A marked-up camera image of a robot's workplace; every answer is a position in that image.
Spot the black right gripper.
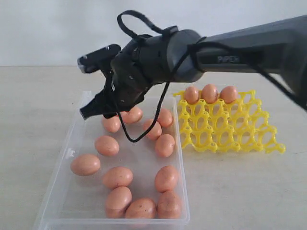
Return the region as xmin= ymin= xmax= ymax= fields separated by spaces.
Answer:
xmin=80 ymin=34 xmax=168 ymax=119

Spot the brown egg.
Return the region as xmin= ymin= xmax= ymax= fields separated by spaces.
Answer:
xmin=157 ymin=108 xmax=173 ymax=127
xmin=70 ymin=154 xmax=101 ymax=176
xmin=184 ymin=86 xmax=199 ymax=104
xmin=105 ymin=186 xmax=132 ymax=219
xmin=155 ymin=134 xmax=175 ymax=158
xmin=154 ymin=165 xmax=178 ymax=193
xmin=157 ymin=190 xmax=182 ymax=219
xmin=143 ymin=119 xmax=162 ymax=140
xmin=102 ymin=116 xmax=121 ymax=133
xmin=220 ymin=86 xmax=238 ymax=104
xmin=201 ymin=84 xmax=218 ymax=104
xmin=102 ymin=166 xmax=133 ymax=189
xmin=124 ymin=198 xmax=156 ymax=219
xmin=94 ymin=136 xmax=119 ymax=156
xmin=120 ymin=106 xmax=143 ymax=124

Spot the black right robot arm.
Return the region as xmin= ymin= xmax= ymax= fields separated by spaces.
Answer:
xmin=77 ymin=10 xmax=307 ymax=119

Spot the clear plastic box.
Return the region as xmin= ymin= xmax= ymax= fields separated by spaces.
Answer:
xmin=33 ymin=96 xmax=190 ymax=230

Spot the yellow plastic egg tray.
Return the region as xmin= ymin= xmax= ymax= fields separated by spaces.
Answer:
xmin=173 ymin=90 xmax=286 ymax=153

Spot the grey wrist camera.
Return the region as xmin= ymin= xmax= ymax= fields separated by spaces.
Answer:
xmin=77 ymin=44 xmax=121 ymax=74

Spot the black camera cable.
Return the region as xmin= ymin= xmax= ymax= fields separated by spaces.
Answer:
xmin=105 ymin=10 xmax=307 ymax=143

